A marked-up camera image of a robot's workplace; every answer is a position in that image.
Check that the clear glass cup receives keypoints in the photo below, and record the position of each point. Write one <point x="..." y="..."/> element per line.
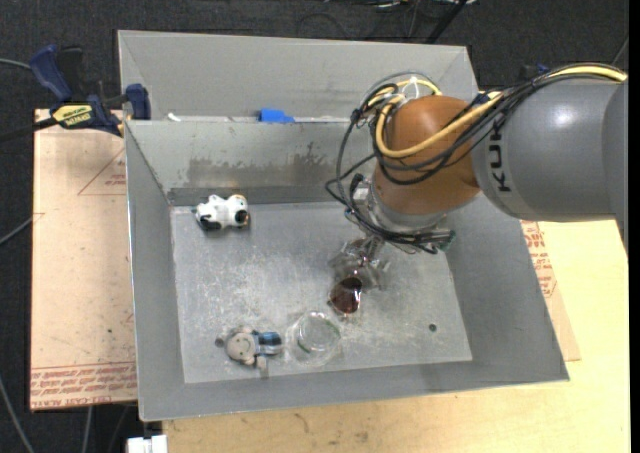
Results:
<point x="314" y="338"/>

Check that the blue plastic piece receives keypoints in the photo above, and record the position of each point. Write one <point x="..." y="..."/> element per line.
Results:
<point x="274" y="115"/>

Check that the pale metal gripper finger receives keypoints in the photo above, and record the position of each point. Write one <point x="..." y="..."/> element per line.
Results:
<point x="376" y="272"/>
<point x="346" y="256"/>

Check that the black and white toy cow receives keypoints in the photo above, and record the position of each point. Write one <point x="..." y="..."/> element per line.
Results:
<point x="222" y="211"/>

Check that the brown cardboard board, red print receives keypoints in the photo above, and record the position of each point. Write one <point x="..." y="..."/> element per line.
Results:
<point x="80" y="251"/>

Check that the grey metal bin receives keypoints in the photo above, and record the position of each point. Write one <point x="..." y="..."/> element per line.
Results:
<point x="280" y="266"/>

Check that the red-brown sunglasses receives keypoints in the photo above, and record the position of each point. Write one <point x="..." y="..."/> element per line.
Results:
<point x="346" y="297"/>

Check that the grey and blue toy monkey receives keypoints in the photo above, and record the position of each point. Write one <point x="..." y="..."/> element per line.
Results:
<point x="245" y="346"/>

